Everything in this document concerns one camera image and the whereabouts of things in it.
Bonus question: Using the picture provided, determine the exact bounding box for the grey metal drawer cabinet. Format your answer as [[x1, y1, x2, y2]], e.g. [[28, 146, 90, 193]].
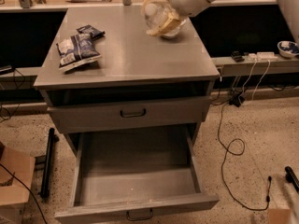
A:
[[32, 4, 221, 224]]

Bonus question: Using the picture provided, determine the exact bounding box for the black power adapter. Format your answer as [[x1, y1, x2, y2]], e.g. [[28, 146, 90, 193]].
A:
[[229, 94, 245, 107]]

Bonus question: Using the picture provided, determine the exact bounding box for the upper grey drawer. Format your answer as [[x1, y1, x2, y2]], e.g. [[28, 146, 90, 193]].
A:
[[48, 96, 210, 133]]

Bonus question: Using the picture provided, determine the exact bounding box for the black remote on ledge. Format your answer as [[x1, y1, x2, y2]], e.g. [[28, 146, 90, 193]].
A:
[[231, 51, 245, 63]]

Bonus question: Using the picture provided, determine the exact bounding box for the open middle drawer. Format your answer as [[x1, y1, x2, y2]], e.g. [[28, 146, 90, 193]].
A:
[[55, 125, 219, 224]]

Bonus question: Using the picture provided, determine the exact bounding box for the black drawer handle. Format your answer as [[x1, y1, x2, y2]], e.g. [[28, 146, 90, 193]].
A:
[[120, 108, 147, 119], [126, 208, 153, 222]]

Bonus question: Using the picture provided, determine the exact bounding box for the white power strip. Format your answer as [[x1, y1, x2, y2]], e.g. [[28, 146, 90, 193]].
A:
[[248, 52, 278, 61]]

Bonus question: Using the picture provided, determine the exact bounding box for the black post at right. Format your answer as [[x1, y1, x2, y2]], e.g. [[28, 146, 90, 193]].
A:
[[285, 166, 299, 193]]

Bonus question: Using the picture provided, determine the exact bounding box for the clear plastic water bottle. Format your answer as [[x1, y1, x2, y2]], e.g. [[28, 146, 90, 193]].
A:
[[142, 2, 172, 25]]

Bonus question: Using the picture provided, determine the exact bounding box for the cardboard box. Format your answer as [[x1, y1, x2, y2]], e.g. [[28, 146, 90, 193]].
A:
[[0, 143, 35, 224]]

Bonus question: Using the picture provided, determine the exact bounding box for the small dark snack bag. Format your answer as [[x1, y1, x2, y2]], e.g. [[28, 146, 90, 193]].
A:
[[77, 25, 106, 40]]

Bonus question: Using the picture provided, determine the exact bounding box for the black middle drawer handle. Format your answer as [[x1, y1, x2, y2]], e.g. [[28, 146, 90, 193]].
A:
[[126, 208, 153, 222]]

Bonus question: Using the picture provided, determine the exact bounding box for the large blue chip bag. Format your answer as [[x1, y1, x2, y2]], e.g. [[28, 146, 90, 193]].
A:
[[56, 34, 101, 72]]

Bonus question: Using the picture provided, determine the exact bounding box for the black upper drawer handle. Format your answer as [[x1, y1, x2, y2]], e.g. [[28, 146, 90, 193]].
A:
[[120, 108, 147, 119]]

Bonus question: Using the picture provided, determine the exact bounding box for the blue patterned bowl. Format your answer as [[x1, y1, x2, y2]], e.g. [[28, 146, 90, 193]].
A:
[[278, 41, 299, 58]]

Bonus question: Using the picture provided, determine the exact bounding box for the white ceramic bowl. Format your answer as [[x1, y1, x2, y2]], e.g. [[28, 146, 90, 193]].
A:
[[163, 21, 186, 39]]

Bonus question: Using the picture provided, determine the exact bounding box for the black cable over box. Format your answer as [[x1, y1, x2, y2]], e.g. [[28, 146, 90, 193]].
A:
[[0, 162, 49, 224]]

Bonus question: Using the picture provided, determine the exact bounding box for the black bar on floor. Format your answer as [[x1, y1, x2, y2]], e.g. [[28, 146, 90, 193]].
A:
[[40, 128, 59, 199]]

